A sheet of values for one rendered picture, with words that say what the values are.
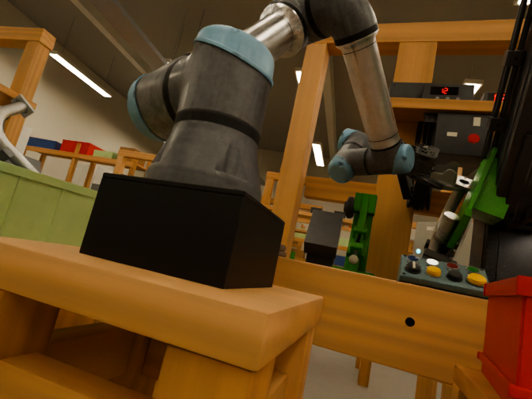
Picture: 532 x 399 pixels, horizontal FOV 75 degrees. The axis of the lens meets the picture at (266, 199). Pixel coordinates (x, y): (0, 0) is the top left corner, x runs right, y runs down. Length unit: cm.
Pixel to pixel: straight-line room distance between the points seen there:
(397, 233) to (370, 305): 65
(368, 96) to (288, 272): 44
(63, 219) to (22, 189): 10
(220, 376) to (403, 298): 48
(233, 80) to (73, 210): 54
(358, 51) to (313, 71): 77
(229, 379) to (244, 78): 33
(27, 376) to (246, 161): 30
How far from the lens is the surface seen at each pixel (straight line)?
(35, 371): 39
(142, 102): 58
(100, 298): 31
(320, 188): 146
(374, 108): 86
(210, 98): 44
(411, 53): 159
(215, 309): 26
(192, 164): 39
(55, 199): 85
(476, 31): 166
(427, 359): 71
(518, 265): 115
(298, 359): 50
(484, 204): 99
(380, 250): 130
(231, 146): 42
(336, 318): 70
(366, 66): 84
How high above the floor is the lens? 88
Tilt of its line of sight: 10 degrees up
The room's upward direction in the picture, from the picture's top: 12 degrees clockwise
